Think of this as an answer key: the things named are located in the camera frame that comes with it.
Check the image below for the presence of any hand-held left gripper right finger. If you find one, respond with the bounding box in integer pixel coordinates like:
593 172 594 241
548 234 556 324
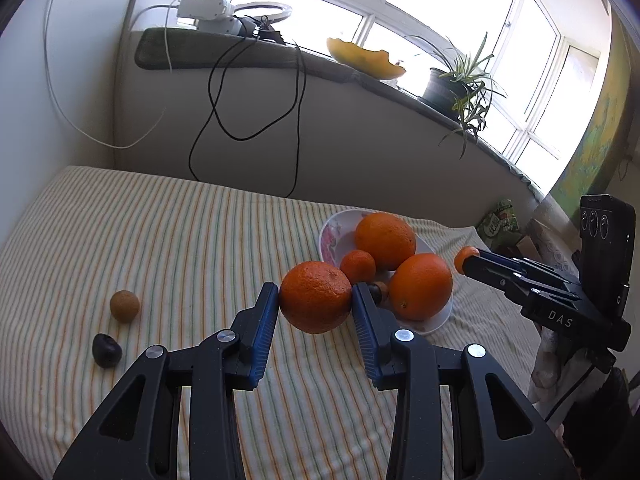
351 282 581 480

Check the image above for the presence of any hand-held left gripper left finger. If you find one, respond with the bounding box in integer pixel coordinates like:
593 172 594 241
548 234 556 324
52 281 280 480

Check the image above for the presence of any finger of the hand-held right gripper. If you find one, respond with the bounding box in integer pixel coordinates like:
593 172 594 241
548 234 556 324
461 257 576 311
477 251 583 289

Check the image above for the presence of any small smooth mandarin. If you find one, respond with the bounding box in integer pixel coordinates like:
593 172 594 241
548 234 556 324
454 246 481 276

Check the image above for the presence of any large orange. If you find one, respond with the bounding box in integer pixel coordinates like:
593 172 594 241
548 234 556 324
388 253 454 322
355 212 417 272

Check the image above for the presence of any floral white plate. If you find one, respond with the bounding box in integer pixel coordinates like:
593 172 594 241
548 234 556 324
319 208 453 337

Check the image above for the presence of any green printed packet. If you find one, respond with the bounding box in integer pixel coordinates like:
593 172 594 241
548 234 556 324
477 199 523 241

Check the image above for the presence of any white patterned cloth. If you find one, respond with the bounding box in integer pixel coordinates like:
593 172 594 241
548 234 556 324
525 205 586 406

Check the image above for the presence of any striped cloth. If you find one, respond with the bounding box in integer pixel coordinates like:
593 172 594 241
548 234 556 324
0 165 551 480

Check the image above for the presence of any dark cloth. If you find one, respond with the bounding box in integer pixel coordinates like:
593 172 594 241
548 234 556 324
555 365 640 480

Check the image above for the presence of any potted green plant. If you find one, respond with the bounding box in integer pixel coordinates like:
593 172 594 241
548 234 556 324
405 32 508 160

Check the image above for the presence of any yellow bowl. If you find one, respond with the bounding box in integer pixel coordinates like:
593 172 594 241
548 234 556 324
326 36 407 81

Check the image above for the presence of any grey-green sill mat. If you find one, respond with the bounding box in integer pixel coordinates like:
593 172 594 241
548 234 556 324
134 26 546 201

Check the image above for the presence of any white electronic device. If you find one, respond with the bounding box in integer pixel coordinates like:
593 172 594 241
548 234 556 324
176 0 251 37

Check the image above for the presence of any black cable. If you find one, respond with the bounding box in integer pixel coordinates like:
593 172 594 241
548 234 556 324
188 35 307 198

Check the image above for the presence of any white cable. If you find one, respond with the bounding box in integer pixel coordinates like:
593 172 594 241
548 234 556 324
42 0 177 150

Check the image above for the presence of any white window frame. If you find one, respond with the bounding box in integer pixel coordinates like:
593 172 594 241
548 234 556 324
202 0 613 196

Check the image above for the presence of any white ring light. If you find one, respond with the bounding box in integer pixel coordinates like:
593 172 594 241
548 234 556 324
227 0 294 31

